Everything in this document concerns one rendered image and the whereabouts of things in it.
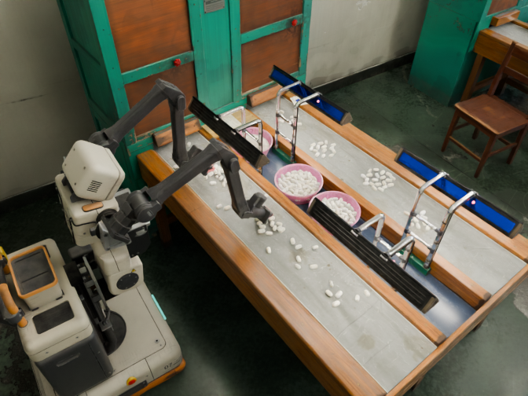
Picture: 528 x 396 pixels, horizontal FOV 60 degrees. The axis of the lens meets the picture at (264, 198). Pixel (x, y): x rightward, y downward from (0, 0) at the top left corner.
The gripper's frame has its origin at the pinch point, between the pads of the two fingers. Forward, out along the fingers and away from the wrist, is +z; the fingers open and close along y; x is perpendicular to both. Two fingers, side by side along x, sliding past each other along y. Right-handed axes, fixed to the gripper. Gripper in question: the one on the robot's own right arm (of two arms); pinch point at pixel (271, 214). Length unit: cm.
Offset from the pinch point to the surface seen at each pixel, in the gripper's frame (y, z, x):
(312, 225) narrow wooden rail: -18.6, 8.3, -7.2
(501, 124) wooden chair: -15, 182, -114
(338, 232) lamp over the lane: -46, -23, -21
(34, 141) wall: 174, -35, 64
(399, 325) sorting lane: -80, 4, 0
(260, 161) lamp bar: 7.1, -21.6, -23.0
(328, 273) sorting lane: -42.9, 0.5, 2.5
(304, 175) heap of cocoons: 12.8, 27.6, -21.0
